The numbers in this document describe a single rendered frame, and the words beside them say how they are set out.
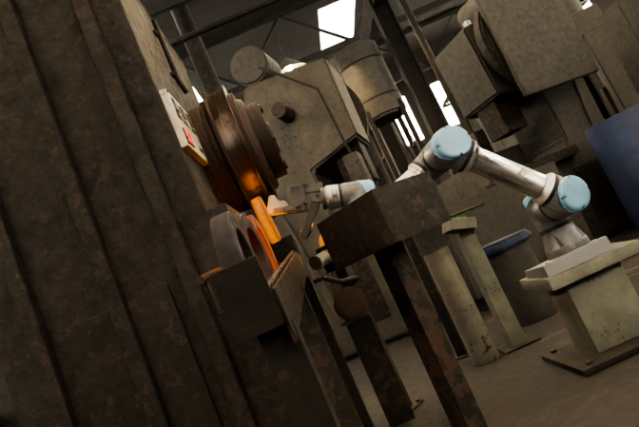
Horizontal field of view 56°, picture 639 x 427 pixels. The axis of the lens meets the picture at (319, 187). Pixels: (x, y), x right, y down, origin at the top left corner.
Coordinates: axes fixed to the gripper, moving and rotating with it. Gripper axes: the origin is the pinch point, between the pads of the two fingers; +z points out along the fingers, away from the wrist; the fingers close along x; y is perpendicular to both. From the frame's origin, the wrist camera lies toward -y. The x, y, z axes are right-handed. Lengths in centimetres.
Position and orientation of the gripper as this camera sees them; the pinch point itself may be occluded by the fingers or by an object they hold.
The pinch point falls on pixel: (263, 214)
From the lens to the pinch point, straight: 188.3
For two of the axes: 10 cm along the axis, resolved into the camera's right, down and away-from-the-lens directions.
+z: -9.9, 1.6, 0.1
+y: -1.5, -9.8, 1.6
